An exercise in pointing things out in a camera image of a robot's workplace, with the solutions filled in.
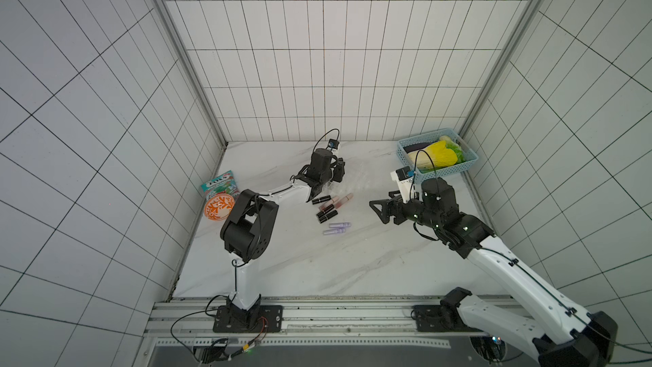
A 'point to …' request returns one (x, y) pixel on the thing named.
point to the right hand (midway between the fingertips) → (372, 200)
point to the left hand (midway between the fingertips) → (338, 166)
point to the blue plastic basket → (469, 153)
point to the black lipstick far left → (321, 200)
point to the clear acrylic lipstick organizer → (357, 180)
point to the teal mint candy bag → (224, 183)
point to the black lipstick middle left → (327, 209)
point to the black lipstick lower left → (328, 216)
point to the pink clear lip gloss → (328, 203)
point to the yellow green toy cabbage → (436, 157)
